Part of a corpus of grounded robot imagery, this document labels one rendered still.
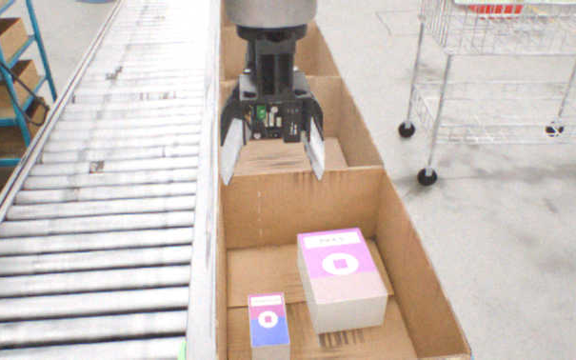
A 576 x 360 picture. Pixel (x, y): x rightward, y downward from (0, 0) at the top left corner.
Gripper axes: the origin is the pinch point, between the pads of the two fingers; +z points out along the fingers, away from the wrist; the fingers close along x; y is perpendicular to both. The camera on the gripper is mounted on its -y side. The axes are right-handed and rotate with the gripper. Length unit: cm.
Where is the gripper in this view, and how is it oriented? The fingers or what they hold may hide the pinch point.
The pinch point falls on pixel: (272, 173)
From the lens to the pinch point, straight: 63.9
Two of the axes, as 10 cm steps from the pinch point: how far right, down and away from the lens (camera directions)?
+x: 10.0, -0.6, 0.8
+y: 1.0, 5.8, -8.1
